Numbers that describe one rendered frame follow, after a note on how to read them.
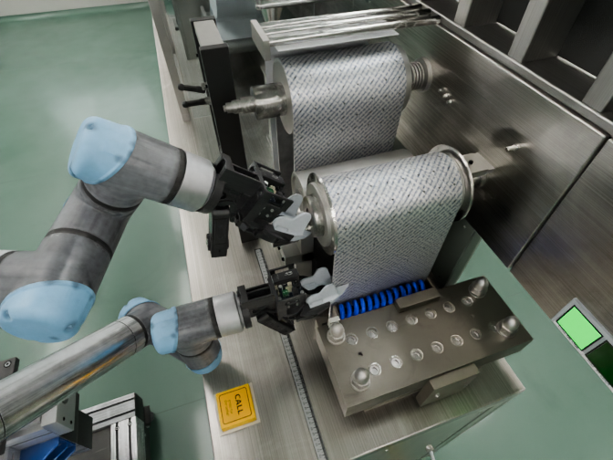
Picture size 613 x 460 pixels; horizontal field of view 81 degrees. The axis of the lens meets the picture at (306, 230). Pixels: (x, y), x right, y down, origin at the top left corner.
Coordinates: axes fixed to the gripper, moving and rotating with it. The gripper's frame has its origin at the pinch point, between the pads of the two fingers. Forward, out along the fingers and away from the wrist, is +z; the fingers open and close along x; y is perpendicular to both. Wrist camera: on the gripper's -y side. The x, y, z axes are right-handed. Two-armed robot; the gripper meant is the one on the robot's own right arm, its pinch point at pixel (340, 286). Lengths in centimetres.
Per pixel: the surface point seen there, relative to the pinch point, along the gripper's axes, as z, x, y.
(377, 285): 8.4, -0.3, -3.4
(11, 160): -162, 242, -109
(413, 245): 14.2, -0.2, 7.9
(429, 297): 17.9, -5.8, -4.5
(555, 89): 30.7, 0.7, 35.9
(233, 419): -26.7, -12.5, -16.7
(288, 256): -8.6, 7.1, 4.4
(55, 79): -145, 369, -109
